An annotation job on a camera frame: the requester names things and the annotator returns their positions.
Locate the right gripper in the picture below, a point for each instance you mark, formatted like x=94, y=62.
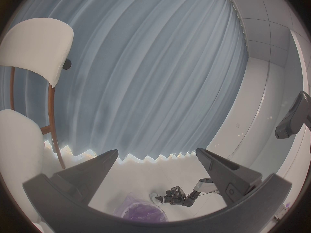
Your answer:
x=166, y=199

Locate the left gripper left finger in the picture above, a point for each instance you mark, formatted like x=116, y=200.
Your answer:
x=85, y=178

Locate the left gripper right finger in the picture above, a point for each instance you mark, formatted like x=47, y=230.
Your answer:
x=230, y=181

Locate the white paper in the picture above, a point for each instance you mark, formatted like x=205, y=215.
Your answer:
x=153, y=196

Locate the purple plastic bag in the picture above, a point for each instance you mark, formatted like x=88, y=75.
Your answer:
x=145, y=211

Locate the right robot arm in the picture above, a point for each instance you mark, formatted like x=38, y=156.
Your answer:
x=178, y=190

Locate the white trash bin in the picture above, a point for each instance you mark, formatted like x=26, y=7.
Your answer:
x=124, y=209

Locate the pale blue curtain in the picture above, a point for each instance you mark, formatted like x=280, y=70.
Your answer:
x=145, y=69

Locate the white padded wooden chair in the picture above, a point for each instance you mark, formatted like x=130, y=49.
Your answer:
x=36, y=45

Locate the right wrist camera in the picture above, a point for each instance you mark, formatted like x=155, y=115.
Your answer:
x=169, y=192

